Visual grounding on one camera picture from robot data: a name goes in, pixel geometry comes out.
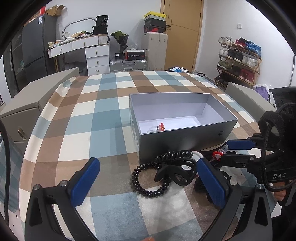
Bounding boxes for black trash bin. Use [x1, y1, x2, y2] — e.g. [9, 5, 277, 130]
[167, 66, 189, 73]

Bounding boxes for black bag on desk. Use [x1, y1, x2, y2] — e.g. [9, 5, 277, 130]
[92, 15, 108, 35]

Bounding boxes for grey right nightstand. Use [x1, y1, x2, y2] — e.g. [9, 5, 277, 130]
[225, 82, 276, 121]

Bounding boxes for wooden shoe rack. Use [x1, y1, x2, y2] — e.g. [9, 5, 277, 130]
[214, 36, 262, 89]

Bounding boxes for white tall suitcase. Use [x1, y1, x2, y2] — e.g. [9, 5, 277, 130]
[142, 32, 168, 71]

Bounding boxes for grey nightstand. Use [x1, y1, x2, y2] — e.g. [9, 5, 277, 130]
[1, 67, 79, 154]
[225, 82, 276, 121]

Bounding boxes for plaid bed cover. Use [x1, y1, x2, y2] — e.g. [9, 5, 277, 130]
[9, 71, 259, 240]

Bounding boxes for black red box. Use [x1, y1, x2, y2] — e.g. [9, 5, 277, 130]
[114, 50, 145, 60]

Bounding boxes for wooden door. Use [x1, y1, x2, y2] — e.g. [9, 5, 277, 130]
[161, 0, 204, 71]

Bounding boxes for grey cardboard box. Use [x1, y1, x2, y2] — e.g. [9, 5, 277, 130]
[129, 92, 238, 164]

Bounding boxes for stacked shoe boxes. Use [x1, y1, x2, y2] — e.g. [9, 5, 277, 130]
[144, 11, 167, 33]

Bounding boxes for right hand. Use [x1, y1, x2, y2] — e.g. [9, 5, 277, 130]
[274, 185, 295, 207]

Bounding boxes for white desk with drawers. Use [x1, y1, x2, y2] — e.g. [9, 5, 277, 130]
[48, 34, 110, 76]

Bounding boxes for dark wrapped flower bouquet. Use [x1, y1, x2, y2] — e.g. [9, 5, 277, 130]
[111, 31, 128, 54]

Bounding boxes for red beaded ring charm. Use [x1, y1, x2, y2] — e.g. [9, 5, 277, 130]
[212, 149, 227, 161]

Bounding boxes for silver aluminium suitcase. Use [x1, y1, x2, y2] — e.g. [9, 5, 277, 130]
[109, 60, 147, 73]

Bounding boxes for grey left nightstand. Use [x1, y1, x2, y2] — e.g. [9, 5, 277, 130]
[1, 67, 79, 154]

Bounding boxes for black velcro strap loop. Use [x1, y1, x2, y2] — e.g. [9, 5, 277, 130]
[258, 111, 286, 140]

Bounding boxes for black hair tie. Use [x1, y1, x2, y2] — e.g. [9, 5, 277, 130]
[131, 150, 194, 198]

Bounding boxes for dark grey refrigerator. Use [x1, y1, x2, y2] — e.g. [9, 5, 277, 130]
[22, 14, 57, 82]

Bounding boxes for white China flag badge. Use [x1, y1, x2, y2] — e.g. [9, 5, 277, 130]
[147, 123, 165, 133]

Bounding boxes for dark glass cabinet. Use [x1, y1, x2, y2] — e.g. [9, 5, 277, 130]
[3, 30, 28, 98]

